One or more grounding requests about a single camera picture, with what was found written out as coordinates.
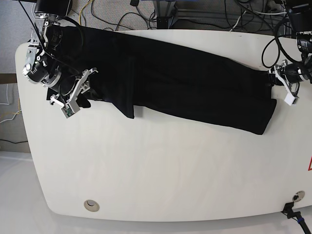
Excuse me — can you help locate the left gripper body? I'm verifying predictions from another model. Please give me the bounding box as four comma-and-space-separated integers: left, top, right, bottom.
269, 60, 305, 97

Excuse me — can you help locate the silver table grommet left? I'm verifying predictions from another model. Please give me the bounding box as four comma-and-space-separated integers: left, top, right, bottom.
84, 200, 99, 212

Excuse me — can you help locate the black clamp with cable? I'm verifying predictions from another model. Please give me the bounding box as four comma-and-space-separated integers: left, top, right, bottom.
281, 202, 311, 234

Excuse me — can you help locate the red warning triangle sticker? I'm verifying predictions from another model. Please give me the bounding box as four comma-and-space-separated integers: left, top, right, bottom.
308, 157, 312, 171

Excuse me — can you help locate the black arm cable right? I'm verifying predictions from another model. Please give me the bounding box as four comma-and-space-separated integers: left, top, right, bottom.
18, 0, 85, 74

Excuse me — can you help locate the silver table grommet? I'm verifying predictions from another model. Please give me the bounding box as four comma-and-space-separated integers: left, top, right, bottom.
84, 200, 99, 212
292, 191, 305, 202

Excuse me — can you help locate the white cable at left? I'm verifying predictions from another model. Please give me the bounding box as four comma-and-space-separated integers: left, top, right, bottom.
0, 83, 20, 123

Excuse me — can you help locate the white floor cable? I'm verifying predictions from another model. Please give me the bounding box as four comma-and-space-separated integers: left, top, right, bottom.
228, 7, 288, 33

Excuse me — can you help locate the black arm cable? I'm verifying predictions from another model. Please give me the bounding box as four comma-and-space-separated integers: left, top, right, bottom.
262, 14, 308, 69
18, 0, 85, 74

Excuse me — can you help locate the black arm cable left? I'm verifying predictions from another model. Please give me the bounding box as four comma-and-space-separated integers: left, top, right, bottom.
262, 14, 308, 69

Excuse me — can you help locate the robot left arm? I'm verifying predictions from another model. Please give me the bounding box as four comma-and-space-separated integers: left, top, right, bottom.
269, 0, 312, 105

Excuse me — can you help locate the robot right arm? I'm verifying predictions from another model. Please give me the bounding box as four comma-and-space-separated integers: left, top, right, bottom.
22, 0, 103, 113

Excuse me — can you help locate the black T-shirt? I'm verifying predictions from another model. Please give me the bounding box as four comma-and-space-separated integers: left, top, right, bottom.
46, 25, 278, 136

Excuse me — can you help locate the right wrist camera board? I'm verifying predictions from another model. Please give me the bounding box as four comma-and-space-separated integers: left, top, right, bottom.
61, 101, 80, 118

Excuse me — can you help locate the silver table grommet right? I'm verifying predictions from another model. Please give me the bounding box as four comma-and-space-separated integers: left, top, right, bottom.
292, 191, 305, 202

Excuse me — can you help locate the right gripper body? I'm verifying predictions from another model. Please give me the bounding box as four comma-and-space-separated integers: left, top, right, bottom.
49, 67, 98, 108

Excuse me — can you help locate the yellow floor cable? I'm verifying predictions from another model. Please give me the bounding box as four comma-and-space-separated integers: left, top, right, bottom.
78, 0, 94, 27

